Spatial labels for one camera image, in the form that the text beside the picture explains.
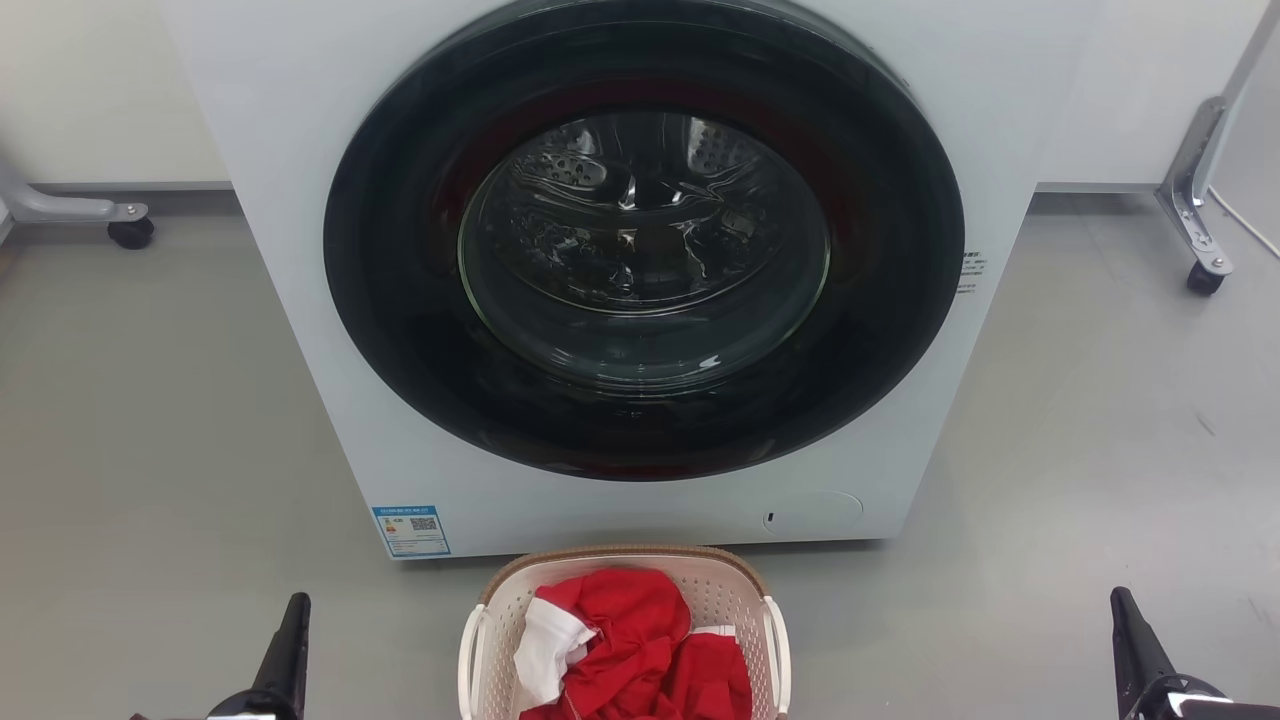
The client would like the round white filter cover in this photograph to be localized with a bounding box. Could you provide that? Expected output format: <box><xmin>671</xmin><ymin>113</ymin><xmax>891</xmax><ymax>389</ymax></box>
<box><xmin>762</xmin><ymin>490</ymin><xmax>864</xmax><ymax>536</ymax></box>

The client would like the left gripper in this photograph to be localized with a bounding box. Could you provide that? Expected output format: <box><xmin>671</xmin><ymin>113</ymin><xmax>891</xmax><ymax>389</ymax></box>
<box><xmin>205</xmin><ymin>592</ymin><xmax>312</xmax><ymax>720</ymax></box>

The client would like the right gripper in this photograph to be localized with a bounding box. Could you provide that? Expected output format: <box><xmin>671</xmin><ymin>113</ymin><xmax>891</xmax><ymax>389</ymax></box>
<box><xmin>1110</xmin><ymin>586</ymin><xmax>1280</xmax><ymax>720</ymax></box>

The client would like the cream perforated plastic laundry basket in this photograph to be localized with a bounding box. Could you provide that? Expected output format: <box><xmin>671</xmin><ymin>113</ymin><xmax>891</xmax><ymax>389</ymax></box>
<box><xmin>458</xmin><ymin>545</ymin><xmax>792</xmax><ymax>720</ymax></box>

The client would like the white garment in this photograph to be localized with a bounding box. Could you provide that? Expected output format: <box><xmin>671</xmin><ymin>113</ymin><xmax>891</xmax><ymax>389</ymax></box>
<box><xmin>512</xmin><ymin>597</ymin><xmax>598</xmax><ymax>709</ymax></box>

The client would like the white front-load washing machine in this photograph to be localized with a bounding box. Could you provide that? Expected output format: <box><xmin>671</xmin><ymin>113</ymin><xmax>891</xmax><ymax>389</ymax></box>
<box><xmin>160</xmin><ymin>0</ymin><xmax>1101</xmax><ymax>561</ymax></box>

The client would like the blue white energy label sticker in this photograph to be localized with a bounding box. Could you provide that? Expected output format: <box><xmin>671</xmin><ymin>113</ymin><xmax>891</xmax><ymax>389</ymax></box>
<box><xmin>371</xmin><ymin>505</ymin><xmax>452</xmax><ymax>559</ymax></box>

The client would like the red garment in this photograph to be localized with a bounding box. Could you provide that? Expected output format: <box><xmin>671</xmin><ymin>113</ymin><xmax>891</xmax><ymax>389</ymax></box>
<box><xmin>520</xmin><ymin>568</ymin><xmax>753</xmax><ymax>720</ymax></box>

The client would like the thin white cable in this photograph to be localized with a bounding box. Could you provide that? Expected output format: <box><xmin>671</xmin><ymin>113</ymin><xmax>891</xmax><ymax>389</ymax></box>
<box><xmin>1207</xmin><ymin>185</ymin><xmax>1280</xmax><ymax>259</ymax></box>

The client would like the round black glass washer door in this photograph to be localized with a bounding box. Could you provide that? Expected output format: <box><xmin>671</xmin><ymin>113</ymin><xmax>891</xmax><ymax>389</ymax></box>
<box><xmin>323</xmin><ymin>0</ymin><xmax>966</xmax><ymax>483</ymax></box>

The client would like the grey metal stand leg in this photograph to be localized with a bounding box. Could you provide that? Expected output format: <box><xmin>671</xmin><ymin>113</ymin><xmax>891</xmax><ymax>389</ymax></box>
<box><xmin>0</xmin><ymin>150</ymin><xmax>151</xmax><ymax>225</ymax></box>
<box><xmin>1155</xmin><ymin>0</ymin><xmax>1280</xmax><ymax>276</ymax></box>

